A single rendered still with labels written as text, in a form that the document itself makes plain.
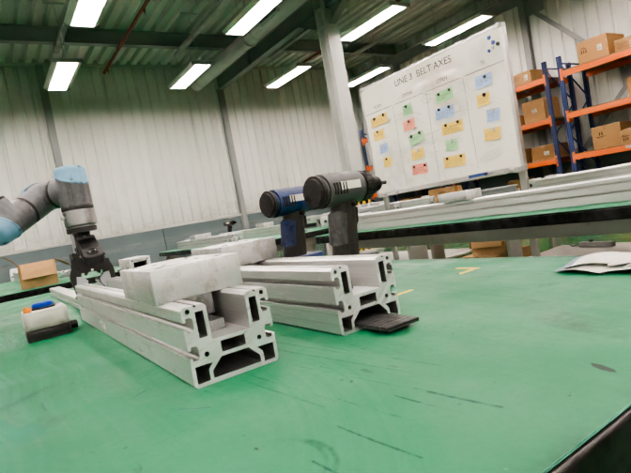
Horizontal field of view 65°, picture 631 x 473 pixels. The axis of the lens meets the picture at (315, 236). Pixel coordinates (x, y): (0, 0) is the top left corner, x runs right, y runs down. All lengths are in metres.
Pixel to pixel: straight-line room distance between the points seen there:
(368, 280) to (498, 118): 3.12
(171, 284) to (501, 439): 0.39
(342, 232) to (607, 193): 1.33
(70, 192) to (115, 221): 11.20
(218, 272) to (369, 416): 0.29
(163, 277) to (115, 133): 12.32
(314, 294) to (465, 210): 1.74
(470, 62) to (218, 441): 3.63
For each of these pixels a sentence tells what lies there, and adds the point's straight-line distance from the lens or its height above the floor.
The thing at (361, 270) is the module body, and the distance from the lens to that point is 0.68.
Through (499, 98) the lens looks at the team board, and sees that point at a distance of 3.73.
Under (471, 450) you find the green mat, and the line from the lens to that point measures 0.34.
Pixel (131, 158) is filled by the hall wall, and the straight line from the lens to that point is 12.84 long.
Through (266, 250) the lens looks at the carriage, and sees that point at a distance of 0.92.
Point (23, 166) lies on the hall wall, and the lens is 12.49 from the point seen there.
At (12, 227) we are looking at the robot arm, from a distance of 1.35.
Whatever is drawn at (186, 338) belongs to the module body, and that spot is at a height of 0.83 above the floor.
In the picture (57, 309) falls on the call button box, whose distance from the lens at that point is 1.15.
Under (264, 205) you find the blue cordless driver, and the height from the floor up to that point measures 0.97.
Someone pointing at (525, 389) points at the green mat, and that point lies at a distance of 0.42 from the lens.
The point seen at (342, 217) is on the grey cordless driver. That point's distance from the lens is 0.87.
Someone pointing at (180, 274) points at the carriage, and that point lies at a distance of 0.60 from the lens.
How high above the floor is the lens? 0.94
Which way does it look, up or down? 3 degrees down
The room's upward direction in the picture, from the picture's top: 10 degrees counter-clockwise
